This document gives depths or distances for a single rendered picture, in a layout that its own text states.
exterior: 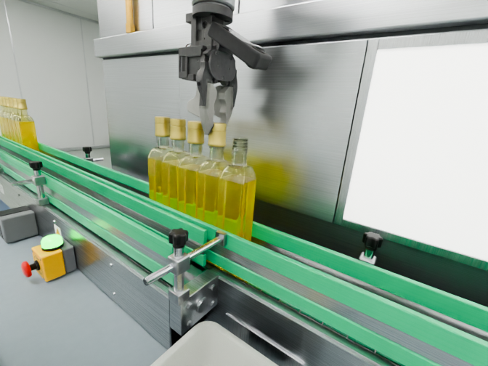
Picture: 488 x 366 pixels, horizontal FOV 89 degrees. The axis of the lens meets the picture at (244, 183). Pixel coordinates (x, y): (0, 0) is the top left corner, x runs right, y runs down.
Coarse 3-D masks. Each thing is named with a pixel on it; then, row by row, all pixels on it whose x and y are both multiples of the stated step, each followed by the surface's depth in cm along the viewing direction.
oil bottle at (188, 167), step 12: (192, 156) 52; (204, 156) 53; (180, 168) 53; (192, 168) 51; (180, 180) 53; (192, 180) 51; (180, 192) 54; (192, 192) 52; (180, 204) 55; (192, 204) 53; (192, 216) 54
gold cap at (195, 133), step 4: (188, 124) 50; (192, 124) 50; (196, 124) 50; (200, 124) 50; (188, 128) 51; (192, 128) 50; (196, 128) 50; (200, 128) 50; (188, 132) 51; (192, 132) 50; (196, 132) 50; (200, 132) 51; (188, 136) 51; (192, 136) 50; (196, 136) 50; (200, 136) 51; (188, 140) 51; (192, 140) 51; (196, 140) 51; (200, 140) 51; (204, 140) 53
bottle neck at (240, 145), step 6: (234, 138) 45; (240, 138) 47; (234, 144) 45; (240, 144) 44; (246, 144) 45; (234, 150) 45; (240, 150) 45; (246, 150) 45; (234, 156) 46; (240, 156) 45; (246, 156) 46; (234, 162) 46; (240, 162) 46; (246, 162) 47
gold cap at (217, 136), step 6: (216, 126) 47; (222, 126) 47; (210, 132) 48; (216, 132) 47; (222, 132) 47; (210, 138) 48; (216, 138) 47; (222, 138) 48; (210, 144) 48; (216, 144) 48; (222, 144) 48
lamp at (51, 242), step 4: (48, 236) 62; (52, 236) 62; (56, 236) 63; (60, 236) 63; (44, 240) 61; (48, 240) 61; (52, 240) 61; (56, 240) 62; (60, 240) 63; (44, 244) 60; (48, 244) 61; (52, 244) 61; (56, 244) 62; (60, 244) 63; (44, 248) 61; (48, 248) 61; (52, 248) 61; (56, 248) 62
